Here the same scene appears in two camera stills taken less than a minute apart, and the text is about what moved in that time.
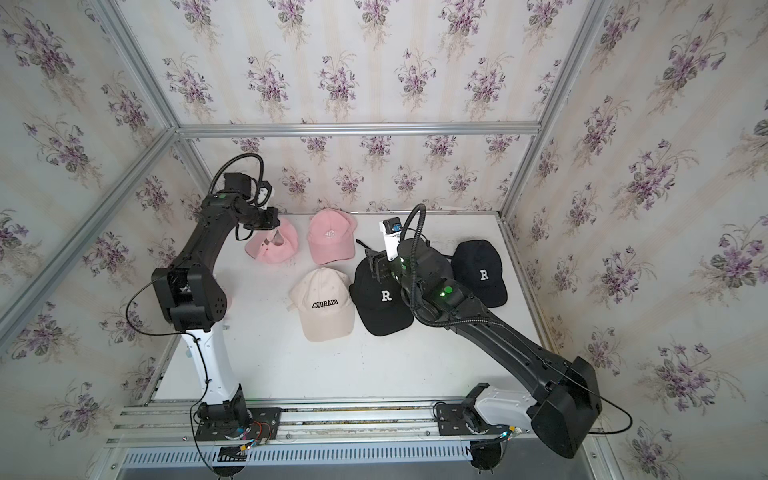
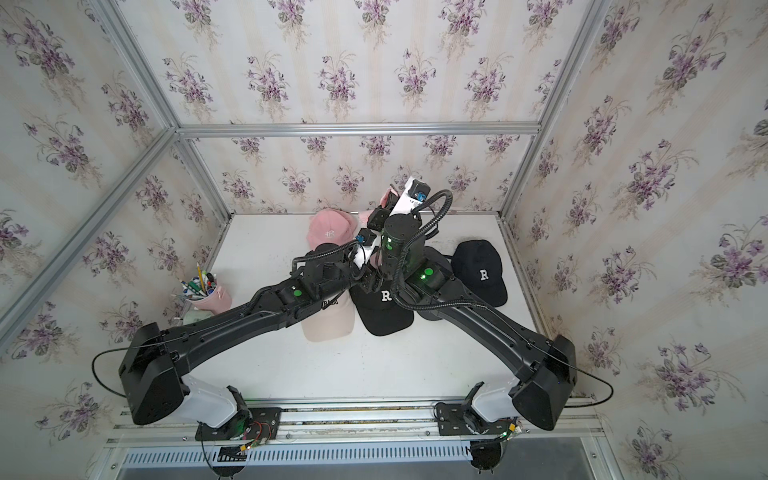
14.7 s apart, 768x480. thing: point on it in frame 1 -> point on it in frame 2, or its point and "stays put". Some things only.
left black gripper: (270, 220) -> (369, 280)
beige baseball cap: (323, 299) stays put
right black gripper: (380, 265) -> (378, 222)
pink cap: (273, 245) -> (356, 222)
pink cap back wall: (331, 235) stays put
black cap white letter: (477, 264) stays put
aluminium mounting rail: (169, 423) stays put
